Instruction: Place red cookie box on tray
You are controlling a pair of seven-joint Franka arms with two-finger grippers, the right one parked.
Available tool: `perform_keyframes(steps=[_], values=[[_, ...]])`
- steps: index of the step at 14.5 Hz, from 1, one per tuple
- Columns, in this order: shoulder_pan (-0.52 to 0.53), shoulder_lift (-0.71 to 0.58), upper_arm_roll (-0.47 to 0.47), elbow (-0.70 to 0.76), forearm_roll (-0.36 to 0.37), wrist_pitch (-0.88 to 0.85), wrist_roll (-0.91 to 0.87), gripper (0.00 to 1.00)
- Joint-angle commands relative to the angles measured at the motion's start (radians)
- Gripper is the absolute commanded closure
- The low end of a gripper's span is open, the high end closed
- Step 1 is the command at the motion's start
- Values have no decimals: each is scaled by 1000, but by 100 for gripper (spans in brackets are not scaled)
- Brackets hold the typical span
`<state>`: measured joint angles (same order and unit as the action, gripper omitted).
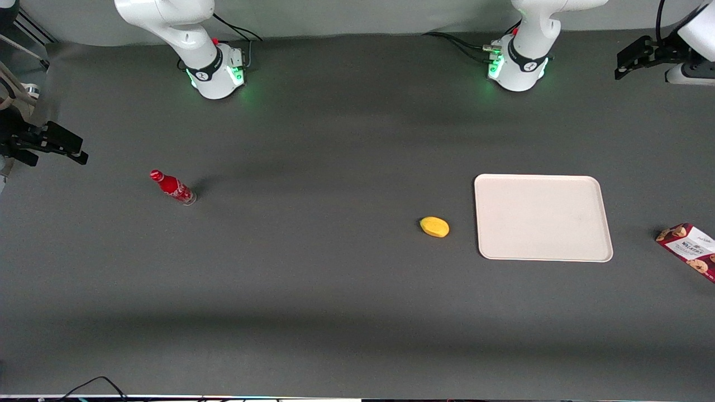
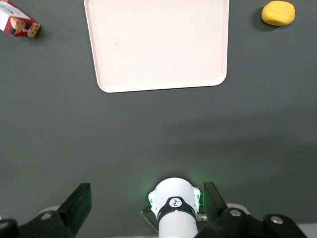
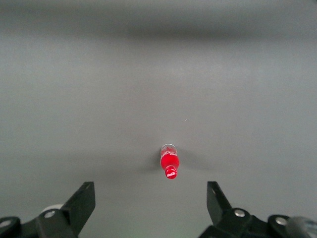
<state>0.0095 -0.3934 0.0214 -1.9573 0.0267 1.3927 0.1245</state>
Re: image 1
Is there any red soda bottle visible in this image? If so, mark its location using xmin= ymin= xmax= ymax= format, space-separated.
xmin=149 ymin=170 xmax=197 ymax=206

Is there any metal frame stand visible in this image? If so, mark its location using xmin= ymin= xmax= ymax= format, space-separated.
xmin=0 ymin=0 xmax=59 ymax=71

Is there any black arm base cable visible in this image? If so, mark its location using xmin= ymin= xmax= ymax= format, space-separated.
xmin=422 ymin=31 xmax=498 ymax=63
xmin=212 ymin=13 xmax=264 ymax=43

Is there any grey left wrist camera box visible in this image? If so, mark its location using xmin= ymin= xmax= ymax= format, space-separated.
xmin=665 ymin=60 xmax=715 ymax=86

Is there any black left arm base cable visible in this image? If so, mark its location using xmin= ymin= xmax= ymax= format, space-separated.
xmin=422 ymin=31 xmax=498 ymax=63

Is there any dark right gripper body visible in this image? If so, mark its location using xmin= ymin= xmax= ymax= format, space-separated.
xmin=0 ymin=109 xmax=50 ymax=168

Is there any white rectangular tray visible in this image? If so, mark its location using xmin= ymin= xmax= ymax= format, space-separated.
xmin=474 ymin=174 xmax=614 ymax=263

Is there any black right arm base cable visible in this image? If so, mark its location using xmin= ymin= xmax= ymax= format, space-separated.
xmin=212 ymin=13 xmax=264 ymax=43

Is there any black table edge cable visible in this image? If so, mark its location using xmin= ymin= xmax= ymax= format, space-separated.
xmin=56 ymin=376 xmax=130 ymax=402

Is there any yellow mango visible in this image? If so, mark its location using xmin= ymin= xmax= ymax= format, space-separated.
xmin=420 ymin=216 xmax=450 ymax=238

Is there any red cookie box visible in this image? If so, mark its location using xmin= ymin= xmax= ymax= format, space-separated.
xmin=655 ymin=223 xmax=715 ymax=284

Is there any beige cable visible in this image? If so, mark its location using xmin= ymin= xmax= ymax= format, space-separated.
xmin=0 ymin=35 xmax=35 ymax=112

